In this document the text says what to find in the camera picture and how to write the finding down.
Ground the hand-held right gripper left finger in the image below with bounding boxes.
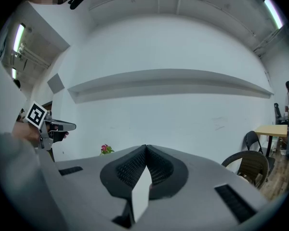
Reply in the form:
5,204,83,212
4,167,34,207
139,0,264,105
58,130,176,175
37,144,147,231

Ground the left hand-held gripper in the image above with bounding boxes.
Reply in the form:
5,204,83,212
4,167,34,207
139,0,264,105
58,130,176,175
25,100,77,152

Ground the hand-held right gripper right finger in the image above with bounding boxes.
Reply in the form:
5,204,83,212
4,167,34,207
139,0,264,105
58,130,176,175
146,144,271,231

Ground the person's left forearm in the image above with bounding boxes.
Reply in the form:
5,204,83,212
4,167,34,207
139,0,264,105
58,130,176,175
11,121,41,149

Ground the red flower potted plant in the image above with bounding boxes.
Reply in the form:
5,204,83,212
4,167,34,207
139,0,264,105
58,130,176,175
99,143,115,156

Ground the brown wicker chair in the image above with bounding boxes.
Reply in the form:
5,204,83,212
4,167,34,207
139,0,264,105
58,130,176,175
221,150,270,190

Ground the black folding chair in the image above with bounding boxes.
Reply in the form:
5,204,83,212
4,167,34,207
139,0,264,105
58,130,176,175
245,130,276,171

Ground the person's white shirt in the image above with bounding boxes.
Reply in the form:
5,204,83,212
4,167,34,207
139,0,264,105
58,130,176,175
0,128,70,231

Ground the light wooden table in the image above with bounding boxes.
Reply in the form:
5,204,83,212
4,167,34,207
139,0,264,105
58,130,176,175
254,124,289,157

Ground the black office chair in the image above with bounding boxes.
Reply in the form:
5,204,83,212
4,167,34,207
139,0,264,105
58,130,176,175
274,103,289,125

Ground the grey wall panel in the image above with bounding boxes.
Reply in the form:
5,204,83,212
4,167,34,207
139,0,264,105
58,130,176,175
47,73,66,95

